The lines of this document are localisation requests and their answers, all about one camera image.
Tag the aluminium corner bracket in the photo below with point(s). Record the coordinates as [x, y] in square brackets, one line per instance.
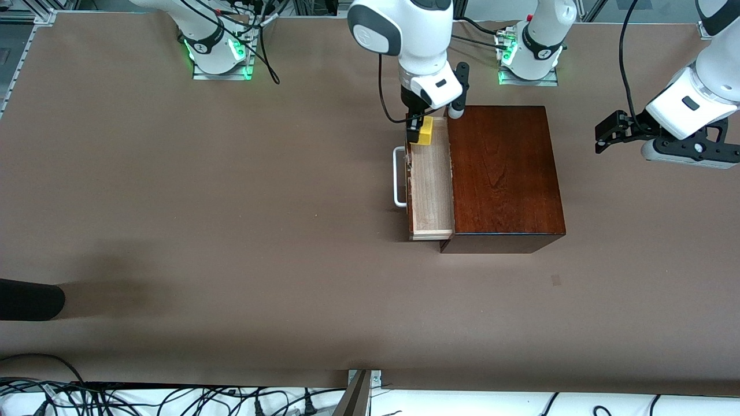
[705, 32]

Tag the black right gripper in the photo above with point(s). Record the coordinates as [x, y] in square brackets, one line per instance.
[411, 104]

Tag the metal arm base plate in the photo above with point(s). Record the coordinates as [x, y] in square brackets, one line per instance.
[222, 76]
[529, 82]

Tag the black power plug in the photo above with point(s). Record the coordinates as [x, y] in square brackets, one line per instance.
[310, 407]
[259, 408]

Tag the dark brown wooden box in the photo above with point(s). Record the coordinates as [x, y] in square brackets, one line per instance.
[503, 173]

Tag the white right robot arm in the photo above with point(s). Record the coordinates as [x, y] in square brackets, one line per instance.
[416, 34]

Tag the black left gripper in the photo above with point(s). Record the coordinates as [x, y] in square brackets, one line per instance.
[635, 127]

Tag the black cylindrical object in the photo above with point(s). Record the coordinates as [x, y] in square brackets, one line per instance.
[29, 300]

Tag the dark grey metal post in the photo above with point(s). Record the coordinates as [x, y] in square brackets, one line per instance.
[355, 398]

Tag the aluminium table frame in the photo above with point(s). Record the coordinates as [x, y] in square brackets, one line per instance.
[46, 15]

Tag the small metal table bracket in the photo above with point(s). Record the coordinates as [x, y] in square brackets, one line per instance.
[377, 378]

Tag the yellow cube block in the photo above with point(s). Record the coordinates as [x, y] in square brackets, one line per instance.
[426, 130]

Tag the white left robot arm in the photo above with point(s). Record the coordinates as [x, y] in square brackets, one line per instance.
[717, 75]

